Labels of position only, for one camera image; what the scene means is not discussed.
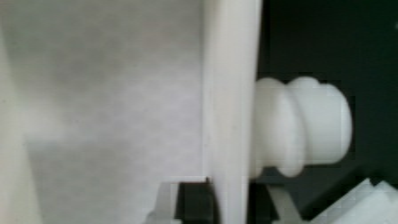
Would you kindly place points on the white cabinet body box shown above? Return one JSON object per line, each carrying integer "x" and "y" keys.
{"x": 127, "y": 81}

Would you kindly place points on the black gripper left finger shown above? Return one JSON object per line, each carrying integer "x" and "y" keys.
{"x": 185, "y": 203}

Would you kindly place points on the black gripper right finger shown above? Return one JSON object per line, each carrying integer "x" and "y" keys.
{"x": 289, "y": 215}

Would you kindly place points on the white cabinet top block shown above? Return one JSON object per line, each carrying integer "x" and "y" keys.
{"x": 301, "y": 125}

